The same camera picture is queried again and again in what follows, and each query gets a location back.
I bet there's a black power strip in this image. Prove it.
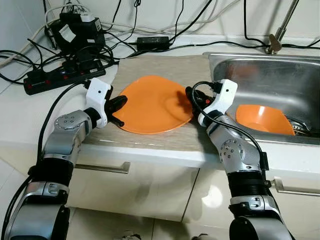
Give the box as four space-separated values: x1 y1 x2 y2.
23 60 107 96

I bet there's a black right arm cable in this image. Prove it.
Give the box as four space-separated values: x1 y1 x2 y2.
191 81 268 171

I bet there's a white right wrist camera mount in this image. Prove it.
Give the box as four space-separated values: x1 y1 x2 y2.
202 79 238 123

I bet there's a cream kitchen cabinet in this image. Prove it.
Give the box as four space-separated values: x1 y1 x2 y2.
65 150 320 226

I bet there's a slim steel faucet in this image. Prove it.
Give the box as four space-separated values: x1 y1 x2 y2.
267 0 301 54

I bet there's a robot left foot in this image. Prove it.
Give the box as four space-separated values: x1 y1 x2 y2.
120 231 146 240

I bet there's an orange plastic plate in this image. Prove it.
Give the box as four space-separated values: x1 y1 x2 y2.
114 75 195 135

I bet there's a black hanging power cable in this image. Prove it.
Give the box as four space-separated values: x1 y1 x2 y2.
242 0 272 47

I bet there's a silver cabinet bar handle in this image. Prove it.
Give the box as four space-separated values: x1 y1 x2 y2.
75 161 132 175
270 178 320 197

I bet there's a stainless steel sink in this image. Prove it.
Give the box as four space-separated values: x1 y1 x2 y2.
207 52 320 146

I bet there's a flat black power adapter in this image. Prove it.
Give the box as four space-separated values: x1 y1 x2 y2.
136 36 171 51

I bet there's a black charger with white label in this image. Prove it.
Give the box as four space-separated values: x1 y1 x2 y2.
52 12 106 56

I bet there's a beige woven placemat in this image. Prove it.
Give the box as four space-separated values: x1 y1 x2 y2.
82 54 221 153

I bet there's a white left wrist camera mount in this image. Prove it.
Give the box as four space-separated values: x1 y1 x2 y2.
85 77 112 128

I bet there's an orange plastic bowl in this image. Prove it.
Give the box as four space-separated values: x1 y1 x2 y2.
235 104 296 136

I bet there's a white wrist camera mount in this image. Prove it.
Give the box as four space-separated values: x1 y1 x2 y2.
85 77 112 128
202 79 238 123

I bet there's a thin black counter cable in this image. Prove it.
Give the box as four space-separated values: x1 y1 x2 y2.
169 38 320 51

